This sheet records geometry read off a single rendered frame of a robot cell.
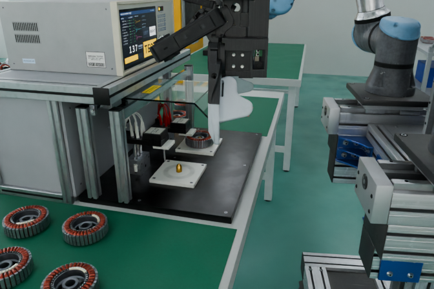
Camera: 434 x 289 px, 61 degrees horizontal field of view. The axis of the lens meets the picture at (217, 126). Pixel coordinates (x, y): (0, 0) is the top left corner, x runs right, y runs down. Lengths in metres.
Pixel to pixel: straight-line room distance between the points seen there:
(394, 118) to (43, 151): 1.08
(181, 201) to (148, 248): 0.19
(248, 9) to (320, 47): 5.91
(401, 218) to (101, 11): 0.90
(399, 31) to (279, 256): 1.34
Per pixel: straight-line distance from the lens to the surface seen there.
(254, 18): 0.51
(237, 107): 0.49
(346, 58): 6.47
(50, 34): 1.21
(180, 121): 1.42
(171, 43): 0.52
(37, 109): 1.14
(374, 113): 1.28
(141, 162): 1.24
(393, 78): 1.26
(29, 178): 1.26
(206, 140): 1.39
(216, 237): 0.99
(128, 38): 1.13
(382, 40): 1.27
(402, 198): 0.82
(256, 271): 2.02
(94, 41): 1.13
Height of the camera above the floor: 1.35
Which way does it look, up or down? 21 degrees down
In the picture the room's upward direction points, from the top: straight up
